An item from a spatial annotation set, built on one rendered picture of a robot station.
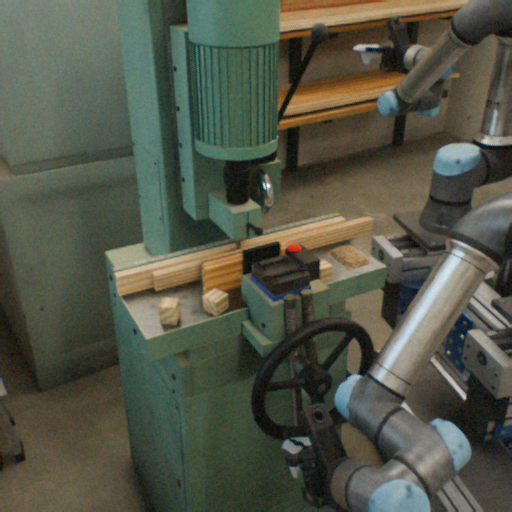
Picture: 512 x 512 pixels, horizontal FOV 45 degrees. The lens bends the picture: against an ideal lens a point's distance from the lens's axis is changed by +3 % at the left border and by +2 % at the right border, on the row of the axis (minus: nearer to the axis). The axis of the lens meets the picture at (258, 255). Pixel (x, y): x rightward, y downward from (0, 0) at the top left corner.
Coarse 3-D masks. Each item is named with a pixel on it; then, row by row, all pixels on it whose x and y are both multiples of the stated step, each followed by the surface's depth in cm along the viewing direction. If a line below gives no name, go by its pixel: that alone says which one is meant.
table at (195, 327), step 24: (336, 264) 147; (168, 288) 138; (192, 288) 138; (240, 288) 138; (336, 288) 141; (360, 288) 145; (120, 312) 138; (144, 312) 129; (192, 312) 129; (240, 312) 130; (144, 336) 123; (168, 336) 124; (192, 336) 127; (216, 336) 130; (264, 336) 127
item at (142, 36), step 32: (128, 0) 137; (160, 0) 129; (128, 32) 142; (160, 32) 132; (128, 64) 148; (160, 64) 134; (128, 96) 154; (160, 96) 137; (160, 128) 141; (160, 160) 145; (160, 192) 150; (160, 224) 157; (192, 224) 156
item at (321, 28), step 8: (320, 24) 118; (312, 32) 118; (320, 32) 118; (328, 32) 118; (312, 40) 121; (320, 40) 119; (312, 48) 122; (304, 64) 125; (304, 72) 128; (296, 80) 129; (288, 96) 134; (280, 112) 138; (280, 120) 141; (256, 160) 150; (264, 160) 150; (272, 160) 151
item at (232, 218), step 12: (216, 192) 142; (216, 204) 140; (228, 204) 136; (240, 204) 136; (252, 204) 136; (216, 216) 142; (228, 216) 135; (240, 216) 134; (252, 216) 135; (228, 228) 137; (240, 228) 135
